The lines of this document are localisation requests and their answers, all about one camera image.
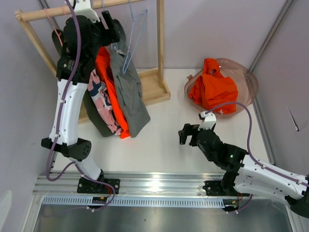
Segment orange shorts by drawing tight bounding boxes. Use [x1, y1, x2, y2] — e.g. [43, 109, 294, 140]
[188, 58, 239, 110]
[95, 46, 130, 139]

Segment grey shorts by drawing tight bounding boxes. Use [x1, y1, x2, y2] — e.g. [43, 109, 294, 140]
[110, 42, 151, 138]

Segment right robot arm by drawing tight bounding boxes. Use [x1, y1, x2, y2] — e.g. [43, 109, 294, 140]
[178, 124, 309, 218]

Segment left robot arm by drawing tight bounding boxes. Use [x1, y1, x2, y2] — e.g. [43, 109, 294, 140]
[41, 11, 120, 193]

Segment pink patterned shorts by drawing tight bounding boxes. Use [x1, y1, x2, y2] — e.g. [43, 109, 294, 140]
[87, 69, 123, 135]

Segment dark olive shorts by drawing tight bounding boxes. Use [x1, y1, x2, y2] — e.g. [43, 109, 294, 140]
[52, 29, 113, 137]

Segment wooden clothes rack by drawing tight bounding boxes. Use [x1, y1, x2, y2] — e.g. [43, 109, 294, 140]
[14, 0, 171, 125]

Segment pink translucent plastic basin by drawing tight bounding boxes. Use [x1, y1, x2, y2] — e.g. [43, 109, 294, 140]
[184, 58, 259, 111]

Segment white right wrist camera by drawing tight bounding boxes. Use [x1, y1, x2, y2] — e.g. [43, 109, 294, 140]
[198, 111, 217, 131]

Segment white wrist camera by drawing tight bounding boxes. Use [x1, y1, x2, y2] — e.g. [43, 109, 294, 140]
[198, 111, 217, 131]
[65, 0, 100, 23]

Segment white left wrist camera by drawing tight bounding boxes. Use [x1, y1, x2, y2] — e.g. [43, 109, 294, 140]
[65, 0, 100, 23]

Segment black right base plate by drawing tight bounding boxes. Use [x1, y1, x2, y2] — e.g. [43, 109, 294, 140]
[202, 180, 250, 197]

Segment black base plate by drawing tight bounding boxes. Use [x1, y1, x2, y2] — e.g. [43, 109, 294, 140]
[202, 180, 250, 197]
[77, 177, 120, 194]

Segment pink wire hanger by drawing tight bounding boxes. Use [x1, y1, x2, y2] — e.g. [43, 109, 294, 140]
[44, 8, 63, 47]

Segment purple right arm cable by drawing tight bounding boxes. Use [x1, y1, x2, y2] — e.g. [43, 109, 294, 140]
[205, 101, 309, 188]

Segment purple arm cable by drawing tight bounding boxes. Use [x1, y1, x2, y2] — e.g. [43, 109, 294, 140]
[205, 101, 309, 188]
[45, 0, 116, 213]

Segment aluminium mounting rail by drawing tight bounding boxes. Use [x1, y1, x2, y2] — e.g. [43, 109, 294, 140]
[32, 172, 223, 198]

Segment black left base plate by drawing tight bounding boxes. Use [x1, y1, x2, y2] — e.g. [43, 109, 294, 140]
[77, 177, 120, 194]

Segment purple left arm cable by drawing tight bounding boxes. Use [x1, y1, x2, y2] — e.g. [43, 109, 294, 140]
[45, 0, 116, 213]

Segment white slotted cable duct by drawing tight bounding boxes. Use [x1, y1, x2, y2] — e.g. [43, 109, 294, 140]
[42, 195, 225, 208]

